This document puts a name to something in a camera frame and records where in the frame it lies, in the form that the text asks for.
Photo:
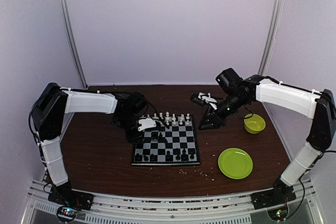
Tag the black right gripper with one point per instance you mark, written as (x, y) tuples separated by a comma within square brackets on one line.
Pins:
[(217, 120)]

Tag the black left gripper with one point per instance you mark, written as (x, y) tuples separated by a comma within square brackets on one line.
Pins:
[(132, 138)]

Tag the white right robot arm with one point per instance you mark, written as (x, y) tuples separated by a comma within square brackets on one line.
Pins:
[(311, 116)]

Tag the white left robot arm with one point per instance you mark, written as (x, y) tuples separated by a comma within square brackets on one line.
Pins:
[(47, 115)]

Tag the pile of black chess pieces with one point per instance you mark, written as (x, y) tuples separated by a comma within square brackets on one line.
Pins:
[(157, 136)]

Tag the black and white chessboard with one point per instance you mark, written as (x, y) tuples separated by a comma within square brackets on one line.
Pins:
[(173, 146)]

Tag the green bowl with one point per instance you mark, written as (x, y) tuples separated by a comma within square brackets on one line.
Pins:
[(254, 124)]

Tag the green plate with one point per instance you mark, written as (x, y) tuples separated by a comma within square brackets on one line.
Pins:
[(235, 163)]

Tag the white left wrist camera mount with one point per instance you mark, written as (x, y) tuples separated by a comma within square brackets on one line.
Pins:
[(147, 123)]

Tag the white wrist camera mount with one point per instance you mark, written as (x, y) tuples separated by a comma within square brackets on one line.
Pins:
[(208, 100), (147, 123)]

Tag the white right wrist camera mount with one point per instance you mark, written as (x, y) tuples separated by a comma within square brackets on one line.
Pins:
[(208, 100)]

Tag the front aluminium rail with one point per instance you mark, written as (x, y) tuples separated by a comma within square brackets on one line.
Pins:
[(231, 208)]

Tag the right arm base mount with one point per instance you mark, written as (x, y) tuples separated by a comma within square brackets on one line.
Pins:
[(276, 199)]

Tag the right aluminium frame post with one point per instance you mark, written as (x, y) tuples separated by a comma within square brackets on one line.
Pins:
[(270, 39)]

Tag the aluminium frame post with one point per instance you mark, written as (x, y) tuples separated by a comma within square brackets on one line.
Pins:
[(270, 39), (72, 43)]

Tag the left aluminium frame post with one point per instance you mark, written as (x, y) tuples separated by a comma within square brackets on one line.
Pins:
[(72, 43)]

